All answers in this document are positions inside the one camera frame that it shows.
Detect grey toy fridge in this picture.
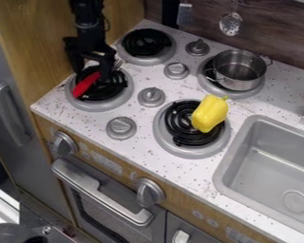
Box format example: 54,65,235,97
0,21,74,224

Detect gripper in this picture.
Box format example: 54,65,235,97
62,28,118,86

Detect silver strainer spoon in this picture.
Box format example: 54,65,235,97
218,0,245,37

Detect toy stove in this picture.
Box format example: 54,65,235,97
63,28,273,159

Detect silver pot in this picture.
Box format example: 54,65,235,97
203,48,275,93

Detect silver toy grater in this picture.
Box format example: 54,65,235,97
176,1,196,27

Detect toy sink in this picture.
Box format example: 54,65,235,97
211,114,304,239

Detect red handled fork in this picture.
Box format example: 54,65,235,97
70,58,125,100

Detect yellow toy pepper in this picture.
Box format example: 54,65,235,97
190,93,231,134

